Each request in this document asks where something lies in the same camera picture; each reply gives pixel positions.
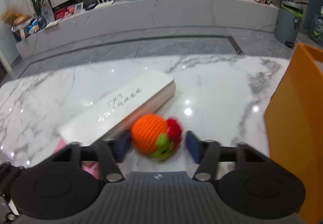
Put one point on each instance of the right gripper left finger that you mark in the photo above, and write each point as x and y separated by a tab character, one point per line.
109	154

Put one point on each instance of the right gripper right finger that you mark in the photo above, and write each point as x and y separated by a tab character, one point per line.
204	153

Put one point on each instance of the pink wallet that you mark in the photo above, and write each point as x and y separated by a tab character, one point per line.
91	167

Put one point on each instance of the white glasses case box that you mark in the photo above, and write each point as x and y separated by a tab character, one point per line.
117	111

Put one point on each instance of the orange crochet ball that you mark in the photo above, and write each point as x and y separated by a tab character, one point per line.
156	137

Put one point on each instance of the orange storage box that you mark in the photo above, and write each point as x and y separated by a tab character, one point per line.
293	120

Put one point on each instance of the potted plant in vase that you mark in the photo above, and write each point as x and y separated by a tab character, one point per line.
44	13

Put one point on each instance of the grey trash bin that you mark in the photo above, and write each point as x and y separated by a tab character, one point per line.
288	23

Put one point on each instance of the water jug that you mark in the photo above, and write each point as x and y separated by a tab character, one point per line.
316	32

